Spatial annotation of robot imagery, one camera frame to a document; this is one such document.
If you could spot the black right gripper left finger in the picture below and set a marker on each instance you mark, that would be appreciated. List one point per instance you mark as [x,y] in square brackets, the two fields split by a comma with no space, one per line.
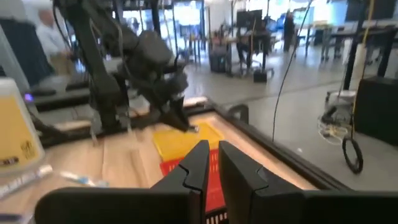
[186,174]

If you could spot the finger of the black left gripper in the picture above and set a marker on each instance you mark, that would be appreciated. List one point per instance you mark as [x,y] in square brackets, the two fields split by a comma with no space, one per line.
[169,119]
[183,115]

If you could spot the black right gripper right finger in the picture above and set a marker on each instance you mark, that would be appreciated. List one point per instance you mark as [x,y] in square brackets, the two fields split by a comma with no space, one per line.
[242,186]

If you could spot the small white blue tube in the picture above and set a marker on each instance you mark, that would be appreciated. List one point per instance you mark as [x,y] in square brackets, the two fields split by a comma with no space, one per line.
[82,180]

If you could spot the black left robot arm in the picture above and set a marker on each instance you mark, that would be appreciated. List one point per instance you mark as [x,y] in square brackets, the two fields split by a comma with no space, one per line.
[93,62]

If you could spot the yellow plastic basket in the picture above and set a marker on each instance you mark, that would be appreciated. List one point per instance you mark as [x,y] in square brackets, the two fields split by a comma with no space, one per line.
[174,143]

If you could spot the red plastic basket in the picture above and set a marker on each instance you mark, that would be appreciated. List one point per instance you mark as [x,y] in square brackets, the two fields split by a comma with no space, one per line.
[214,180]

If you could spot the black plastic basket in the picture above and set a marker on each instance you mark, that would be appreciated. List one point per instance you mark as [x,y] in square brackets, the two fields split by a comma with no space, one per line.
[214,217]

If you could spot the distant office workstation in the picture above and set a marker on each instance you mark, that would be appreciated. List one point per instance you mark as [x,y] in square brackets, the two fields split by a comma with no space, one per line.
[248,40]

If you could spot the dark desk with keyboard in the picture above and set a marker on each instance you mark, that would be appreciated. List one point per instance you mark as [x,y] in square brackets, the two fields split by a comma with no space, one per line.
[62,99]

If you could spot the person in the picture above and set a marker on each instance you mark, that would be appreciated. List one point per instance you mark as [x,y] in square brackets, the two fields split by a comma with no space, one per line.
[53,40]
[289,31]

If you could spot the black box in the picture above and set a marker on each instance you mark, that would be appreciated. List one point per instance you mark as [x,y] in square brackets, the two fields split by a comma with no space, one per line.
[377,112]

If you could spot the yellow container with white lid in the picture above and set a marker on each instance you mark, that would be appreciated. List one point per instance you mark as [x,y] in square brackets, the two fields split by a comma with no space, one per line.
[15,133]

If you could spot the black standing desk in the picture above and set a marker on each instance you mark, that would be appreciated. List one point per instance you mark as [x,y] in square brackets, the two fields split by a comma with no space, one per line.
[353,62]

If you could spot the black aluminium table frame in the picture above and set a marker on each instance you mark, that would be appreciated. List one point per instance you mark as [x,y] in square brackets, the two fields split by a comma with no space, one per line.
[295,158]

